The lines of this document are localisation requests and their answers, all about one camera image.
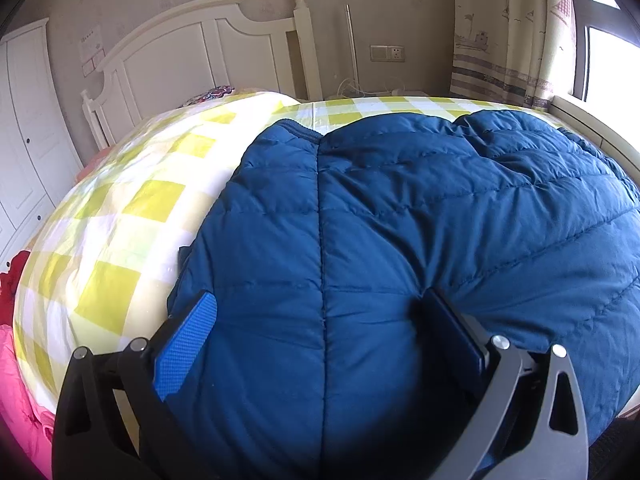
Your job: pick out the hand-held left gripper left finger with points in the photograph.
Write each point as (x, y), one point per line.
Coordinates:
(187, 345)

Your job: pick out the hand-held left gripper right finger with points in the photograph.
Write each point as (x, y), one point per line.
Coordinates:
(457, 332)

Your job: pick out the blue down jacket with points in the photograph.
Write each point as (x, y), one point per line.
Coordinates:
(410, 240)

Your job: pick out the yellow checked bed sheet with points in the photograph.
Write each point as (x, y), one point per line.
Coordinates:
(130, 220)

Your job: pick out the pink cloth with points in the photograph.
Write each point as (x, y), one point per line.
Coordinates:
(20, 400)

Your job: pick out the red cloth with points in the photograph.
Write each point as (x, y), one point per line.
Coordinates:
(11, 290)

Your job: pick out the white nightstand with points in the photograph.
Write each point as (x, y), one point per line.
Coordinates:
(390, 93)

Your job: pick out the red patterned pillow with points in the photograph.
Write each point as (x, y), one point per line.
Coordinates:
(210, 95)

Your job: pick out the white window ledge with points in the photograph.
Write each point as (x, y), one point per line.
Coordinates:
(600, 120)

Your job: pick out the white wardrobe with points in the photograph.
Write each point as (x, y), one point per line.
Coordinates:
(30, 140)

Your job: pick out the white wooden headboard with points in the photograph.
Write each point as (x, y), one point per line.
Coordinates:
(170, 65)

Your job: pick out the boat print curtain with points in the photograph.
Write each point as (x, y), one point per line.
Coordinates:
(505, 35)

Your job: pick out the thin metal pole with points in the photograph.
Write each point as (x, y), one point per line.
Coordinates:
(352, 50)

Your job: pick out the window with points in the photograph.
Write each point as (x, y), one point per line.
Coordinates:
(610, 55)

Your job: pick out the wall socket plate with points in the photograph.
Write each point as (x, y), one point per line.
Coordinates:
(387, 53)

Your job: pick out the paper sheet on wall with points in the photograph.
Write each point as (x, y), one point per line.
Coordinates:
(92, 50)

